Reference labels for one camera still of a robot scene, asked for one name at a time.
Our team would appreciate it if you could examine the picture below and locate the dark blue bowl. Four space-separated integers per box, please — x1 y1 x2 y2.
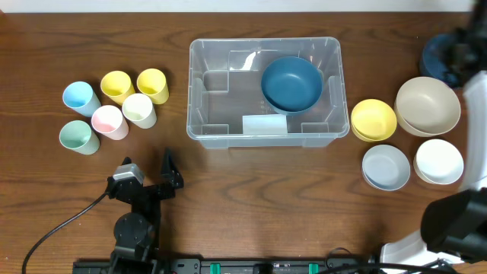
261 56 323 116
419 33 462 88

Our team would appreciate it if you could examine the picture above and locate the large beige bowl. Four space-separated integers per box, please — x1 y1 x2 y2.
394 76 461 137

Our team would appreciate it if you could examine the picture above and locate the white bowl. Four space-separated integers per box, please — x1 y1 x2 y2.
413 139 464 185

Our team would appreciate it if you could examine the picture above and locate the yellow bowl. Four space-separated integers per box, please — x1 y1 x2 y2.
350 99 397 142

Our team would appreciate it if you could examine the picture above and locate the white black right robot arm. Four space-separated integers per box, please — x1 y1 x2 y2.
368 1 486 273

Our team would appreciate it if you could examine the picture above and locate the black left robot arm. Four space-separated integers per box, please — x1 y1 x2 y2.
106 148 184 273

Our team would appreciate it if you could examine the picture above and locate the pink cup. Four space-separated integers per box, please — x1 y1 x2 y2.
91 105 129 140

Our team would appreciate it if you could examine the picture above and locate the cream white cup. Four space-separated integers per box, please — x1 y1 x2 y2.
122 93 157 129

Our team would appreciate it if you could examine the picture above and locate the mint green cup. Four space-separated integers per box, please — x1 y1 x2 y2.
59 120 100 155

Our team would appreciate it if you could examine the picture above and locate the yellow cup left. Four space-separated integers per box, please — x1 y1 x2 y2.
100 71 135 105

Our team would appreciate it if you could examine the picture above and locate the yellow cup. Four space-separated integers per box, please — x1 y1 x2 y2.
100 71 135 105
136 68 169 104

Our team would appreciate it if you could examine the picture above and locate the light blue cup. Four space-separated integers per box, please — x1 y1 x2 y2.
62 81 101 117

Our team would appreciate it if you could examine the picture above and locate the yellow cup right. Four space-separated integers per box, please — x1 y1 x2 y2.
136 68 169 104

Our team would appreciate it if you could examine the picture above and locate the clear plastic storage bin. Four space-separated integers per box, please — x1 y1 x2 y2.
186 37 350 148

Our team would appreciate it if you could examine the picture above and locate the grey bowl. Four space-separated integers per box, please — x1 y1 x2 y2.
361 145 411 192

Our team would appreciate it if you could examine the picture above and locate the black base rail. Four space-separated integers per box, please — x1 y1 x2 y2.
72 256 362 274

